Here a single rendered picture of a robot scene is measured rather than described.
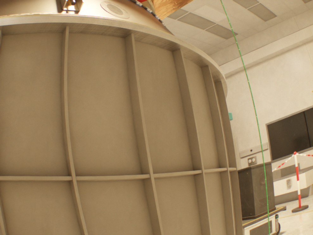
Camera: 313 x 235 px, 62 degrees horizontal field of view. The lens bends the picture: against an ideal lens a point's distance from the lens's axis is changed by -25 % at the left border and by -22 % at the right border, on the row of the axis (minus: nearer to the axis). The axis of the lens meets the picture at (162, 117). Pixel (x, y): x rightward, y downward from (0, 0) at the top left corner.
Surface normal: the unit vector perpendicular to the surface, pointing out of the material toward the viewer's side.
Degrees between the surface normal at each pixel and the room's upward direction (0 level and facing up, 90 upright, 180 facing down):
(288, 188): 90
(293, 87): 90
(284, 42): 90
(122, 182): 90
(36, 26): 180
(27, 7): 62
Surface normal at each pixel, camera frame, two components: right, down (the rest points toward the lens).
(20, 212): 0.43, -0.29
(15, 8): 0.27, -0.70
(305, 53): -0.74, -0.05
